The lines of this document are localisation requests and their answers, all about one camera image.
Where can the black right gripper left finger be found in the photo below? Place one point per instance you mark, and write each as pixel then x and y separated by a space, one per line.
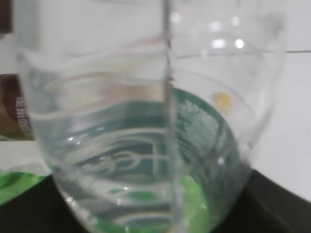
pixel 41 209

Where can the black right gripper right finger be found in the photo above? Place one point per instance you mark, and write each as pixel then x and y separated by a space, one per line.
pixel 266 207

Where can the clear water bottle green label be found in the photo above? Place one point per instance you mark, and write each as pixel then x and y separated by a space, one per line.
pixel 147 112

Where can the green soda bottle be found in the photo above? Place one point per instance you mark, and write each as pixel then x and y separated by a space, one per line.
pixel 12 184

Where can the brown Nescafe coffee bottle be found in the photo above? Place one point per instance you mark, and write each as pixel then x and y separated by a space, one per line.
pixel 14 120

